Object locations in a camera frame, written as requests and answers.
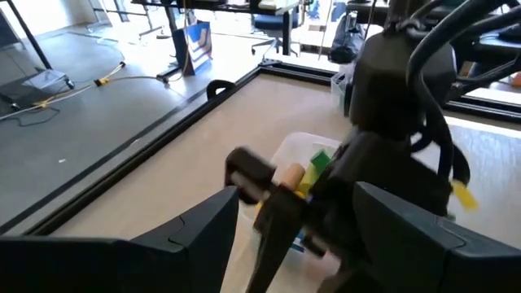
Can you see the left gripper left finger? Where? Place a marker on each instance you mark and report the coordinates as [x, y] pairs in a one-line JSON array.
[[102, 268]]

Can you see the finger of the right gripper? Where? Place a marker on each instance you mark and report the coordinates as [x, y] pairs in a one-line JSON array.
[[281, 228]]

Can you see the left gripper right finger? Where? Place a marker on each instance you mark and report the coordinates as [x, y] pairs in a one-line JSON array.
[[447, 268]]

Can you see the blue wooden cylinder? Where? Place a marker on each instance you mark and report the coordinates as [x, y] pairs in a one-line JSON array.
[[299, 244]]

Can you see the tan wooden cylinder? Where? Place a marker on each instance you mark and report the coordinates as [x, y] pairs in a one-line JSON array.
[[293, 176]]

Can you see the light green wooden cylinder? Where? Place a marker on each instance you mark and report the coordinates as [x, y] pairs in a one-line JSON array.
[[311, 179]]

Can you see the dark backpack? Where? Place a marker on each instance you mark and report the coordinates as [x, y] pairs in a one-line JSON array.
[[346, 40]]

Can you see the black desk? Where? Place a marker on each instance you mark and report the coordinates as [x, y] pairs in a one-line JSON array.
[[285, 32]]

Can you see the dark office chair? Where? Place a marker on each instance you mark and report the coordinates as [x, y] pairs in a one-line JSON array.
[[272, 22]]

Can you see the grey floor plate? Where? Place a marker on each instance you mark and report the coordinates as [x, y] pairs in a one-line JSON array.
[[45, 79]]

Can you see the blue and white paper bag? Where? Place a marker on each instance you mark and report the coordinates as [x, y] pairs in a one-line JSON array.
[[193, 49]]

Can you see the right wrist camera housing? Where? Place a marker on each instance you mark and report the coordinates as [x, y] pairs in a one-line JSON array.
[[390, 81]]

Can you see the black frame clamp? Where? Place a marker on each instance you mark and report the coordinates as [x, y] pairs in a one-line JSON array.
[[220, 86]]

